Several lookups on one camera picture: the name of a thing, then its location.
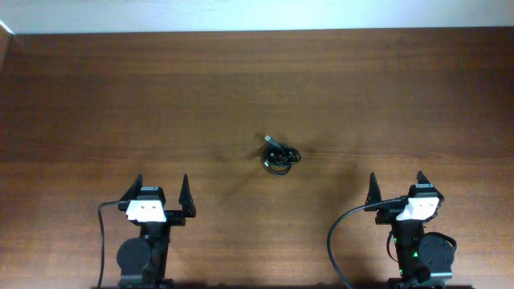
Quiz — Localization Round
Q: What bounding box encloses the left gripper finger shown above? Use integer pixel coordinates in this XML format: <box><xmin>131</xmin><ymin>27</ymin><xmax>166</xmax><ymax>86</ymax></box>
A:
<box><xmin>120</xmin><ymin>174</ymin><xmax>143</xmax><ymax>201</ymax></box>
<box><xmin>178</xmin><ymin>174</ymin><xmax>196</xmax><ymax>218</ymax></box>

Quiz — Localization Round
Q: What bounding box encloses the black USB cable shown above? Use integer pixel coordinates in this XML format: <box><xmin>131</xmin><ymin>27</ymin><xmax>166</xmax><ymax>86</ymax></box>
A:
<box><xmin>261</xmin><ymin>134</ymin><xmax>303</xmax><ymax>177</ymax></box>

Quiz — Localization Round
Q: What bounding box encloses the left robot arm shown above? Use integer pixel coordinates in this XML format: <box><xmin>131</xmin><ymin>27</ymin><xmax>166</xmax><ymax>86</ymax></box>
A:
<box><xmin>116</xmin><ymin>175</ymin><xmax>196</xmax><ymax>289</ymax></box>

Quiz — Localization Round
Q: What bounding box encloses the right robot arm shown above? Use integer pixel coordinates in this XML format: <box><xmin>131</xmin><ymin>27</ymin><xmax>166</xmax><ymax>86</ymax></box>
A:
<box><xmin>365</xmin><ymin>171</ymin><xmax>457</xmax><ymax>288</ymax></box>

